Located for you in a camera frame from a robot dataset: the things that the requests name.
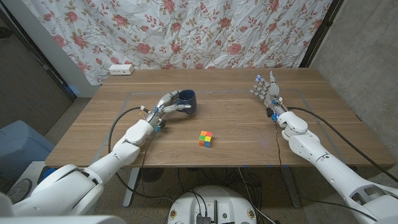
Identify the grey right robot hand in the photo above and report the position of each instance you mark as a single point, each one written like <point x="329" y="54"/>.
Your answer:
<point x="273" y="93"/>

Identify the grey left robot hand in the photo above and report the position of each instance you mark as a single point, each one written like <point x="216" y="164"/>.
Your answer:
<point x="161" y="107"/>

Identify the dark blue mug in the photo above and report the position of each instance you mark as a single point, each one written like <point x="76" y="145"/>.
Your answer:
<point x="192" y="101"/>

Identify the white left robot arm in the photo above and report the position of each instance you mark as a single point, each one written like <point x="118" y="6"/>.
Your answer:
<point x="71" y="186"/>

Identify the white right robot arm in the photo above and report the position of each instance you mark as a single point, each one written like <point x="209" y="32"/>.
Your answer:
<point x="329" y="168"/>

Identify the multicoloured rubiks cube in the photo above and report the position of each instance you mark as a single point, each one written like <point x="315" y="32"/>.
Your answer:
<point x="206" y="139"/>

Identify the white power strip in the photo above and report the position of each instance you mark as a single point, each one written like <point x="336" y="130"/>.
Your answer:
<point x="121" y="69"/>

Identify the black round floor fan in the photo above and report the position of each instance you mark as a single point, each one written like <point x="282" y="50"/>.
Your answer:
<point x="151" y="174"/>

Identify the black backdrop stand pole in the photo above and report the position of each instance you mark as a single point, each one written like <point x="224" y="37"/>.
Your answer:
<point x="320" y="34"/>

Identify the floral backdrop cloth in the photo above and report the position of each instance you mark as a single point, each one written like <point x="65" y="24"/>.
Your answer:
<point x="186" y="31"/>

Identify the white table leg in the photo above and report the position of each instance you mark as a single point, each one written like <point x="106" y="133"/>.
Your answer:
<point x="130" y="186"/>

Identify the grey table leg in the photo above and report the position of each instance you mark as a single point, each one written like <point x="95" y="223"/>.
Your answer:
<point x="291" y="186"/>

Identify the white robot torso base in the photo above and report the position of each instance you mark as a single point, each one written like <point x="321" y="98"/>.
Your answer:
<point x="217" y="202"/>

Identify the blue plastic bin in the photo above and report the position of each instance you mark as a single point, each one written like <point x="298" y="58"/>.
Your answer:
<point x="21" y="146"/>

